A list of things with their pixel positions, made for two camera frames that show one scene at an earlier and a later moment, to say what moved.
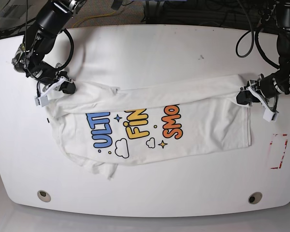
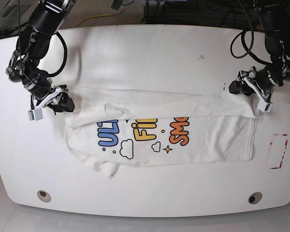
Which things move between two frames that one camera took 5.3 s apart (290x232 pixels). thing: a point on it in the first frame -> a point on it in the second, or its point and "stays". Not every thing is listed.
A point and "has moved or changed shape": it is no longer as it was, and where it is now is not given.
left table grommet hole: x=44 y=195 stays
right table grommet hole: x=254 y=197 stays
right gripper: x=267 y=88 -> x=262 y=81
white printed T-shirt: x=107 y=127 has moved or changed shape
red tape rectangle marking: x=285 y=148 stays
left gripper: x=68 y=86 -> x=65 y=103
